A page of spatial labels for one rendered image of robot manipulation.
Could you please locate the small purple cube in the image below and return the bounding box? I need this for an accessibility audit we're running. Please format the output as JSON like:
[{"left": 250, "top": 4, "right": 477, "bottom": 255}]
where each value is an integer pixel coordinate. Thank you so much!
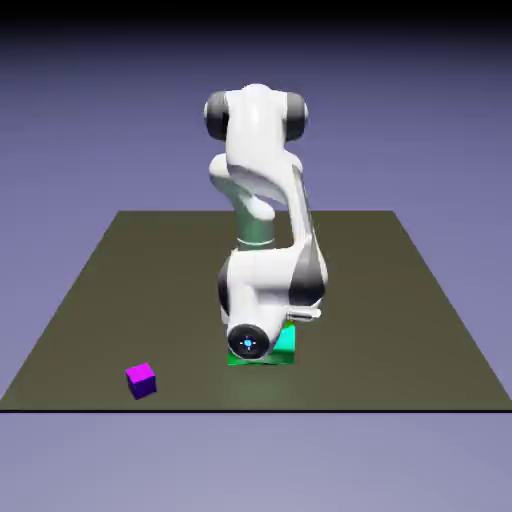
[{"left": 124, "top": 361, "right": 158, "bottom": 401}]

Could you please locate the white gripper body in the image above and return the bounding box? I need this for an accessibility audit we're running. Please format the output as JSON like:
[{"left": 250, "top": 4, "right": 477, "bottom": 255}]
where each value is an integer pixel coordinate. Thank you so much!
[{"left": 285, "top": 307, "right": 323, "bottom": 322}]

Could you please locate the large green box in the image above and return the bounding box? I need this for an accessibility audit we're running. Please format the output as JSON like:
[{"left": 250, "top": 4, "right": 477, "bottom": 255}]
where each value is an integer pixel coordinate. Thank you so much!
[{"left": 226, "top": 319, "right": 298, "bottom": 368}]

